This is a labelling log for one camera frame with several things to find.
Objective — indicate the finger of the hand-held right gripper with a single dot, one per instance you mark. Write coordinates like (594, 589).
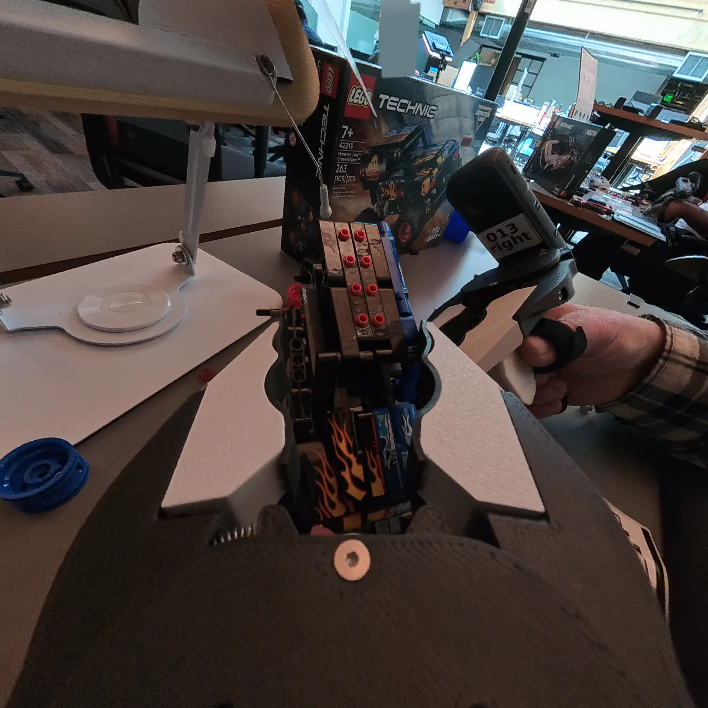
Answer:
(470, 301)
(498, 326)

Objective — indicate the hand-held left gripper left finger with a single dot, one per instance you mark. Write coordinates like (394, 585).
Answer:
(232, 442)

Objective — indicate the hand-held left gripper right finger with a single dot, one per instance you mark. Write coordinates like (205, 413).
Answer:
(475, 442)

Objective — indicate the blue black toy truck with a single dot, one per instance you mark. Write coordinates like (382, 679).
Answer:
(354, 287)

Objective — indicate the person's right forearm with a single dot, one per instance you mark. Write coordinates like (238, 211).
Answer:
(669, 387)

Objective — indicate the person's right hand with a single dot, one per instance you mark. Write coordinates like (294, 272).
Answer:
(614, 354)

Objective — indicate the small red round stud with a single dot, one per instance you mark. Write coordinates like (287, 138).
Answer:
(208, 375)

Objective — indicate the black toy car box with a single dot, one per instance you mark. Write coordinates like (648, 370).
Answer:
(564, 155)

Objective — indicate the black toy set box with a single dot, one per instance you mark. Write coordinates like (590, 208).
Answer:
(398, 166)

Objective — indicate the wooden workbench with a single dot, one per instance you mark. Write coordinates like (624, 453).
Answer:
(608, 218)

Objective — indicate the white metal stand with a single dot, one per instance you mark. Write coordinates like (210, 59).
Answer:
(138, 343)

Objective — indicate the black pillar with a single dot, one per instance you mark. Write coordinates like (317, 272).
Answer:
(509, 50)

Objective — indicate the blue toy wheel rim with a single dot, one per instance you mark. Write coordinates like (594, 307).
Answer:
(41, 473)

